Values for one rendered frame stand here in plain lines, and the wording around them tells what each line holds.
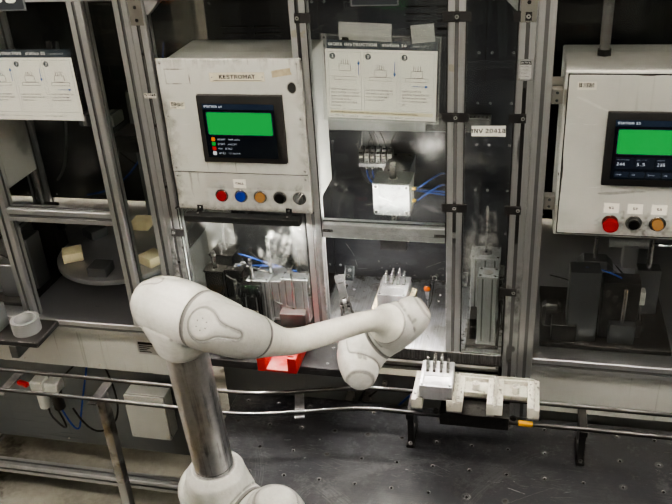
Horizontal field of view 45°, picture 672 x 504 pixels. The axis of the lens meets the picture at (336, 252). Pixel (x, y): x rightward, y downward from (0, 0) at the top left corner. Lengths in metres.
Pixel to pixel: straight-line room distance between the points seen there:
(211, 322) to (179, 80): 0.91
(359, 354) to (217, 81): 0.85
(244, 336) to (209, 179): 0.84
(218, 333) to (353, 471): 0.96
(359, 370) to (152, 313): 0.59
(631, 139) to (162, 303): 1.22
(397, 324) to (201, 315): 0.60
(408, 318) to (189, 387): 0.58
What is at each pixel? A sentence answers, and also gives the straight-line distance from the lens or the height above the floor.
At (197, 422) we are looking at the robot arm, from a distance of 1.96.
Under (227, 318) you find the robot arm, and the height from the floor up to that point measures 1.51.
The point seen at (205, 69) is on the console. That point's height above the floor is 1.80.
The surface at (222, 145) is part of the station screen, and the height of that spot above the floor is 1.59.
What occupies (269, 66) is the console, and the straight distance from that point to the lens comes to 2.23.
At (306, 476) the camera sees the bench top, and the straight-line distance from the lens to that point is 2.47.
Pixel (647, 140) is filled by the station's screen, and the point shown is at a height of 1.63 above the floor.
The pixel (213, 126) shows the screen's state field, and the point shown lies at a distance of 2.32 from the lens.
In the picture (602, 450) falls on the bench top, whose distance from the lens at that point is 2.60.
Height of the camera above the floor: 2.39
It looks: 28 degrees down
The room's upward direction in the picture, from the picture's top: 4 degrees counter-clockwise
